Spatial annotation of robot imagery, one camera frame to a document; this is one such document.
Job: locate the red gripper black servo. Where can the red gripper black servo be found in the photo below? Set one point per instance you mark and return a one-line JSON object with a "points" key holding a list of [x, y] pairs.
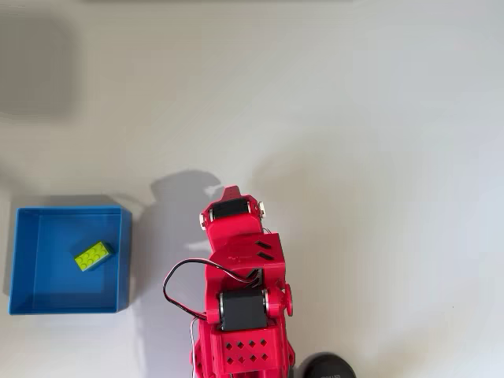
{"points": [[233, 230]]}

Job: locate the lime green lego brick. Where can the lime green lego brick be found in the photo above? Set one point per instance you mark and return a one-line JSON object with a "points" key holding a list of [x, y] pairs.
{"points": [[92, 256]]}

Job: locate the red perforated robot base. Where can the red perforated robot base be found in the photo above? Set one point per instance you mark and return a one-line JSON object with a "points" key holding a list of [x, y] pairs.
{"points": [[199, 360]]}

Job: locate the red robot arm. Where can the red robot arm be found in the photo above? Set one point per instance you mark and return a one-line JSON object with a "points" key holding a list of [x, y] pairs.
{"points": [[244, 354]]}

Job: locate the blue plastic box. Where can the blue plastic box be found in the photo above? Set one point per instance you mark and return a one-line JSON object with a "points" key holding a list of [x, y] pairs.
{"points": [[59, 283]]}

